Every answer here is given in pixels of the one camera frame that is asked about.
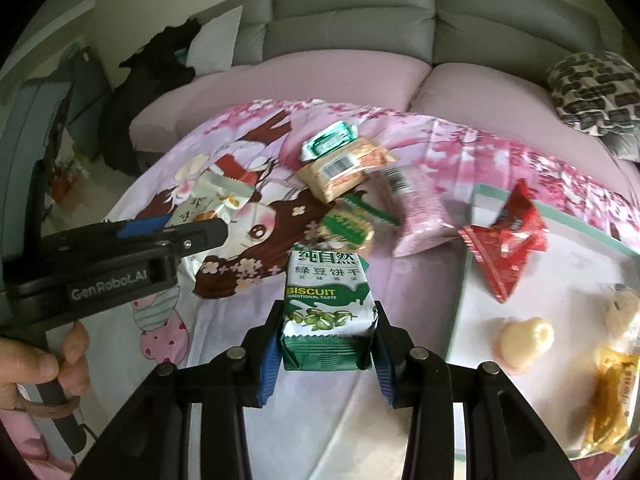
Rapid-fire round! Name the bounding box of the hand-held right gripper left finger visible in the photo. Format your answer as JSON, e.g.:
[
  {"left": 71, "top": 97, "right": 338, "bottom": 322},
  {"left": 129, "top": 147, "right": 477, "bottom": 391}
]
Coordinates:
[{"left": 85, "top": 301, "right": 283, "bottom": 480}]

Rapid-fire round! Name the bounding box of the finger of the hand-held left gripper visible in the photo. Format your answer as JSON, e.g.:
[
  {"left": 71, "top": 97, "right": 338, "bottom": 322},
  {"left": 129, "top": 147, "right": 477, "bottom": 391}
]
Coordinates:
[
  {"left": 100, "top": 214, "right": 173, "bottom": 241},
  {"left": 90, "top": 217, "right": 229, "bottom": 263}
]

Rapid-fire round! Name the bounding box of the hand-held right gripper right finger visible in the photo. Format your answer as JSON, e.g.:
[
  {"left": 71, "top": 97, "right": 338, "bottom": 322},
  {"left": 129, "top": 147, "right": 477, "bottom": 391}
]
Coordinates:
[{"left": 370, "top": 302, "right": 566, "bottom": 480}]

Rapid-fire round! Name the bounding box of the silver packet with orange print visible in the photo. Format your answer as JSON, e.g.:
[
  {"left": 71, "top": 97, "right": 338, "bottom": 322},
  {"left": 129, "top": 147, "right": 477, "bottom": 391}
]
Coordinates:
[{"left": 164, "top": 169, "right": 257, "bottom": 303}]

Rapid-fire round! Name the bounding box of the pale jelly cup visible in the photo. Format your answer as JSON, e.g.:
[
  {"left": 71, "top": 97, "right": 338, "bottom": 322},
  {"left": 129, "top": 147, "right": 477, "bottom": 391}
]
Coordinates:
[{"left": 492, "top": 316, "right": 556, "bottom": 376}]

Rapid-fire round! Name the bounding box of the round green biscuit packet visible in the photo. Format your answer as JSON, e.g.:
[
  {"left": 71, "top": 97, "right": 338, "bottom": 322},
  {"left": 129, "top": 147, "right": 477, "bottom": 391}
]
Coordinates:
[{"left": 317, "top": 192, "right": 401, "bottom": 256}]

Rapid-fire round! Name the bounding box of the beige snack packet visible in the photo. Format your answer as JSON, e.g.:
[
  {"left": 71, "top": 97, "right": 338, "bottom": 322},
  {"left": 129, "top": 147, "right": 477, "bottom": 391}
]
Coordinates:
[{"left": 296, "top": 136, "right": 396, "bottom": 204}]

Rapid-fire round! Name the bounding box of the small green snack packet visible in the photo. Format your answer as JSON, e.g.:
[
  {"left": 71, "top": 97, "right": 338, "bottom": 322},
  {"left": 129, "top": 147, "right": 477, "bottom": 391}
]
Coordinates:
[{"left": 300, "top": 121, "right": 358, "bottom": 161}]

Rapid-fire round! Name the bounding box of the pink snack packet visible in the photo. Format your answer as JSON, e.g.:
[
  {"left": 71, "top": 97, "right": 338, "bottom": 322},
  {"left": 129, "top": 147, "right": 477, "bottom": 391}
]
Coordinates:
[{"left": 382, "top": 167, "right": 458, "bottom": 259}]

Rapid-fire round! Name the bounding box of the red snack packet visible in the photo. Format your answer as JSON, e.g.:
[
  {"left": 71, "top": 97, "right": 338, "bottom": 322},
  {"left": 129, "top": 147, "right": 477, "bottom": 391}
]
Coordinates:
[{"left": 457, "top": 178, "right": 549, "bottom": 303}]

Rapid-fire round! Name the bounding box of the shallow teal cardboard box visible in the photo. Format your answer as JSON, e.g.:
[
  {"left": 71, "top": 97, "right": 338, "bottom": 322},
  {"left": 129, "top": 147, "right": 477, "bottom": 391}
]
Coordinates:
[{"left": 450, "top": 182, "right": 640, "bottom": 463}]

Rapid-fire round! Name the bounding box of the large yellow snack packet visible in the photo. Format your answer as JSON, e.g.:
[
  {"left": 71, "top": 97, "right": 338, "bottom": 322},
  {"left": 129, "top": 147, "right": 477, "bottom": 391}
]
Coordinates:
[{"left": 582, "top": 342, "right": 640, "bottom": 458}]

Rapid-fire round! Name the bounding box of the white bun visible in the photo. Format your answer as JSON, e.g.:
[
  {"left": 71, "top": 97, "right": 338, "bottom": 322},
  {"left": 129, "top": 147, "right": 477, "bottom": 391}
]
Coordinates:
[{"left": 597, "top": 282, "right": 640, "bottom": 351}]

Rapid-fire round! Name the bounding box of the person's left hand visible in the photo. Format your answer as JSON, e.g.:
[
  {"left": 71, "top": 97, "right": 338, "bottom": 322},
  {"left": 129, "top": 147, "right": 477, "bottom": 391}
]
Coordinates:
[{"left": 0, "top": 320, "right": 92, "bottom": 413}]

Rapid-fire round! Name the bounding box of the printed blanket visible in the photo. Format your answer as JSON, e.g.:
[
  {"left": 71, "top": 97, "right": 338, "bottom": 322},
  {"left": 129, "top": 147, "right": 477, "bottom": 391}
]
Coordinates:
[{"left": 95, "top": 97, "right": 640, "bottom": 480}]

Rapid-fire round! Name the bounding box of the dark clothing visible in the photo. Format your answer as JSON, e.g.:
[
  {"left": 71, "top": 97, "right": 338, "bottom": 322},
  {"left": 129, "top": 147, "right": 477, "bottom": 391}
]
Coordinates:
[{"left": 102, "top": 17, "right": 201, "bottom": 176}]

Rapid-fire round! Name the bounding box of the blue-grey case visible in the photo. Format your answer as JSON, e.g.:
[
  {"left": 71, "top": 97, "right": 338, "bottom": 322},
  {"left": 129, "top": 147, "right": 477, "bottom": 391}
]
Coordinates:
[{"left": 0, "top": 77, "right": 76, "bottom": 281}]

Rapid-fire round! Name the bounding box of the person's pink clothing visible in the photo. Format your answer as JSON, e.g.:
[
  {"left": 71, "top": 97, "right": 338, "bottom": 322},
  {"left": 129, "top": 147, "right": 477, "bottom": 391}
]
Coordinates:
[{"left": 0, "top": 407, "right": 76, "bottom": 480}]

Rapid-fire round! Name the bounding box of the pink sofa cover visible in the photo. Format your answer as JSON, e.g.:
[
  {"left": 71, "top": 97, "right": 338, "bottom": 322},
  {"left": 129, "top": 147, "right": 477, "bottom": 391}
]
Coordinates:
[{"left": 130, "top": 52, "right": 640, "bottom": 221}]

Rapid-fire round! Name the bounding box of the light blue pillow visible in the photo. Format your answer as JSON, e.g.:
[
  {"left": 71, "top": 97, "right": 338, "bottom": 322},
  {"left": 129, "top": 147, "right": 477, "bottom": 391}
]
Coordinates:
[{"left": 186, "top": 5, "right": 244, "bottom": 77}]

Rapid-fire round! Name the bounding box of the grey sofa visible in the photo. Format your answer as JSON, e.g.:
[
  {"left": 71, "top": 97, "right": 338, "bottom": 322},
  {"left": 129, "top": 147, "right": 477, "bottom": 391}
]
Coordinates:
[{"left": 235, "top": 0, "right": 613, "bottom": 68}]

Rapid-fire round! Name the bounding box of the grey cushion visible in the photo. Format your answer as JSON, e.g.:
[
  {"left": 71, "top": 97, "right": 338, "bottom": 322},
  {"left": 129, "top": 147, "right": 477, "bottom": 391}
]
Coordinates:
[{"left": 607, "top": 130, "right": 640, "bottom": 163}]

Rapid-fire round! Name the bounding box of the black and white patterned cushion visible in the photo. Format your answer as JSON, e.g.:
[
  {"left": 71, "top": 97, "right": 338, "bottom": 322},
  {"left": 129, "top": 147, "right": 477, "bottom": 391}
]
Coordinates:
[{"left": 546, "top": 51, "right": 640, "bottom": 136}]

